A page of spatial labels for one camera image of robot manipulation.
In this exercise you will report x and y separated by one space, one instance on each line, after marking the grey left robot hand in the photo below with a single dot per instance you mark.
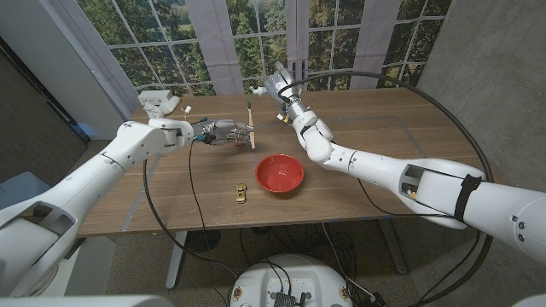
224 126

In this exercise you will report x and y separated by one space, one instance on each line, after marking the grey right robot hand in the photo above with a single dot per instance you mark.
279 83

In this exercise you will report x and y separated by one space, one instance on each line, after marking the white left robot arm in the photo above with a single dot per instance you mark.
77 187

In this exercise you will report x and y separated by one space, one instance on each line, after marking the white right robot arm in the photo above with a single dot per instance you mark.
384 168

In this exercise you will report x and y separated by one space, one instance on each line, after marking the gold toy car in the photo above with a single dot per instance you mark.
241 193

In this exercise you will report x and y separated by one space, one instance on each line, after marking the red bowl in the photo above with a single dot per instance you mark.
279 175

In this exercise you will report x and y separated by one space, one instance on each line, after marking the printed window backdrop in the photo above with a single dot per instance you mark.
264 42

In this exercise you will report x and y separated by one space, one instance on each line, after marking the crumpled white tissue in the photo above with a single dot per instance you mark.
168 104

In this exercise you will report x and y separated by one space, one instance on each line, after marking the white power strip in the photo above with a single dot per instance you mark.
154 97

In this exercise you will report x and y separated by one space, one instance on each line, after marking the black round floor fan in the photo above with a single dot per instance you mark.
205 241

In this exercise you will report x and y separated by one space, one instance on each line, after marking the grey table leg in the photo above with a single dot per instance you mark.
394 251
175 260

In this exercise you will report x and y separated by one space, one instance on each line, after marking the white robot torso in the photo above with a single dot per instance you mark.
290 277

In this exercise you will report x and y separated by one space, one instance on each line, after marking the grey-blue chair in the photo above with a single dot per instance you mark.
17 187

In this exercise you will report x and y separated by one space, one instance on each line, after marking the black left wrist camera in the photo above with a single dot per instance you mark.
209 138

